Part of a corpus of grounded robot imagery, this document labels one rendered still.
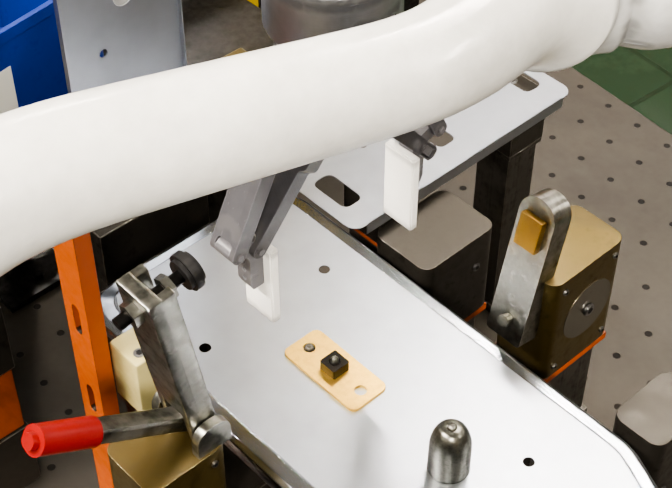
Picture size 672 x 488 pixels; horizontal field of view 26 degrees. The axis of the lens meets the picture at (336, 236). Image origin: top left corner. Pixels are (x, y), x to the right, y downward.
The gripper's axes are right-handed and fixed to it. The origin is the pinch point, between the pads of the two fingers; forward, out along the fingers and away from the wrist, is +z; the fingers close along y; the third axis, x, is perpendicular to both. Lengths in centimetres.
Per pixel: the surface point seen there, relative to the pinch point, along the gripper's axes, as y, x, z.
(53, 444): -25.3, -1.0, -0.7
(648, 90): 156, 74, 114
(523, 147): 37.5, 12.8, 20.3
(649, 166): 68, 16, 44
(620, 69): 157, 82, 114
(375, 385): 1.2, -3.5, 13.1
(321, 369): -0.8, 0.6, 13.0
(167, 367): -16.4, -1.6, -1.7
